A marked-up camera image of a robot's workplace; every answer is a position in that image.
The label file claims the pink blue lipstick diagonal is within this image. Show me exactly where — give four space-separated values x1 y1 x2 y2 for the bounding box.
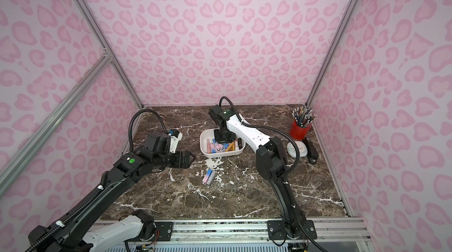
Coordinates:
221 143 229 152

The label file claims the gold glitter lipstick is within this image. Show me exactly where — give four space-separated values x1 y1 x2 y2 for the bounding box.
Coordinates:
225 142 235 152

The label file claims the black lipstick tube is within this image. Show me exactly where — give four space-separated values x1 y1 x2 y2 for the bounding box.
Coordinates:
237 138 244 150

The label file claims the pink lip gloss tube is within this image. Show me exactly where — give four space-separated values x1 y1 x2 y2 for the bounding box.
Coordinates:
207 140 212 154

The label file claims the silver lipstick tube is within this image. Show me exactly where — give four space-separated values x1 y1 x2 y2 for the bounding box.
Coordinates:
206 171 216 186

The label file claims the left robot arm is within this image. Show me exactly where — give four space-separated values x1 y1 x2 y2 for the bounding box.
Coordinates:
28 110 195 252

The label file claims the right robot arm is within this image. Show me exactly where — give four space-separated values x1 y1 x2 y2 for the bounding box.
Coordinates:
209 96 326 252

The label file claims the white plastic storage box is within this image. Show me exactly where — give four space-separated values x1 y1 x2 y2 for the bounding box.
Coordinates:
200 129 246 158

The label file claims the red pencil cup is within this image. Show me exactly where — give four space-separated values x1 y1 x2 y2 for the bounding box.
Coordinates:
290 121 311 140

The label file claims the white round clock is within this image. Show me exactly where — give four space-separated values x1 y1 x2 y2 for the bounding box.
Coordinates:
286 140 308 158

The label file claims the bundle of pencils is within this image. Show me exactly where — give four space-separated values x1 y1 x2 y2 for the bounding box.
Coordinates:
292 105 316 128

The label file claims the black stapler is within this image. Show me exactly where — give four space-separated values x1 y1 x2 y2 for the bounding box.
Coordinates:
303 137 319 164

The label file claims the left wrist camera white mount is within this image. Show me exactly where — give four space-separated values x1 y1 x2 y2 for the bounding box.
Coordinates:
169 129 182 154

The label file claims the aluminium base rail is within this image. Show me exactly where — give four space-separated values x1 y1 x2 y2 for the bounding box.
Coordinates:
95 218 375 252

